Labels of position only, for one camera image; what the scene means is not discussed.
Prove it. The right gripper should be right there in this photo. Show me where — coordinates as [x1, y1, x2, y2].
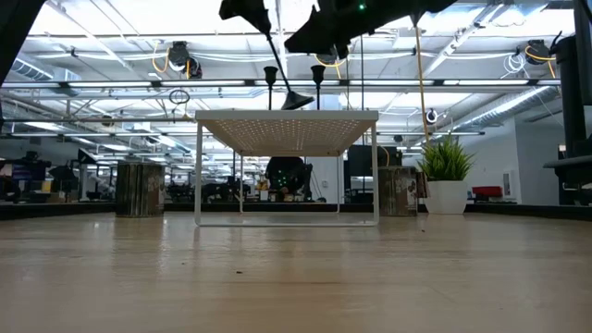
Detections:
[218, 0, 420, 59]

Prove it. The black candlestick holder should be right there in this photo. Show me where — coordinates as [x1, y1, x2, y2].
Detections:
[310, 64, 327, 111]
[263, 66, 279, 111]
[263, 27, 316, 111]

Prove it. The silver glass candle jar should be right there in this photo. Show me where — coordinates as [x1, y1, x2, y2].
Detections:
[377, 166, 429, 218]
[115, 161, 167, 218]

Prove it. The white perforated metal shelf riser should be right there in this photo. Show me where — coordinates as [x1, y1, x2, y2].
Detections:
[193, 109, 380, 228]

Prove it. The black background screen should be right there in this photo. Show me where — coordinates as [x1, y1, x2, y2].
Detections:
[346, 145, 404, 179]

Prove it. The green plant in white pot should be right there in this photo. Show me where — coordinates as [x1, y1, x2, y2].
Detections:
[417, 136, 475, 216]

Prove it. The red storage box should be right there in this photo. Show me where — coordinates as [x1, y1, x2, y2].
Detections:
[475, 186, 504, 201]

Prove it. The black computer monitor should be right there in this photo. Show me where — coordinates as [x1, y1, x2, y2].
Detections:
[553, 0, 592, 161]

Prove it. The grey side desk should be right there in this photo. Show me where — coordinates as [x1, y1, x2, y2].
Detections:
[543, 155, 592, 207]

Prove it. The black ceiling cable reel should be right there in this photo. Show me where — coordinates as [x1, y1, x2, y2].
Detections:
[314, 51, 348, 80]
[522, 39, 558, 80]
[151, 40, 204, 80]

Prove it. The silver ventilation duct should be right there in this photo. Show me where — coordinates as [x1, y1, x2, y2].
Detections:
[443, 85, 561, 135]

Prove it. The black aluminium table frame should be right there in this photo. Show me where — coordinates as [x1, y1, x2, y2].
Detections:
[0, 202, 592, 222]

